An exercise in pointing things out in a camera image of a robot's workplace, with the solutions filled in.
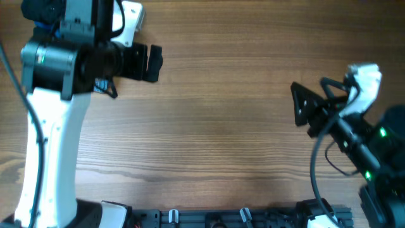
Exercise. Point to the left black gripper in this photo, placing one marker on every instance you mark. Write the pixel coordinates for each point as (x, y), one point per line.
(138, 52)

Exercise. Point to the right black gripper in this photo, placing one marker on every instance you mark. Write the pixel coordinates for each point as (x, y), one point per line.
(319, 116)

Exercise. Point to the black t-shirt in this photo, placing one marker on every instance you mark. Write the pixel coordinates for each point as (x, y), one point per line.
(44, 11)

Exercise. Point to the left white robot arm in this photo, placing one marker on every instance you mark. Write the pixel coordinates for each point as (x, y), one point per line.
(76, 49)

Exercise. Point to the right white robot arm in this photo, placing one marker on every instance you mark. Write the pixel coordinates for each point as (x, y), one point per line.
(376, 151)

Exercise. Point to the light blue denim garment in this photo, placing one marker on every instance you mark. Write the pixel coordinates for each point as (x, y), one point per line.
(101, 85)

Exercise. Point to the blue crumpled garment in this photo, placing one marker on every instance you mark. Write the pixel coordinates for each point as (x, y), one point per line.
(47, 29)

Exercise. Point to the dark metal base rail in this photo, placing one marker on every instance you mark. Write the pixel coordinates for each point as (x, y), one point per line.
(270, 218)

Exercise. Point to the right white rail clip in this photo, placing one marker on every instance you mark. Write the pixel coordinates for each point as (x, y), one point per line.
(245, 215)

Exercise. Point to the white rail clip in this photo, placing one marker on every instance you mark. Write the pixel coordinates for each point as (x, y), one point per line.
(173, 216)
(245, 215)

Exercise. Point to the left white rail clip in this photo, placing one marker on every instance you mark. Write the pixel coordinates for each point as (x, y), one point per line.
(173, 216)

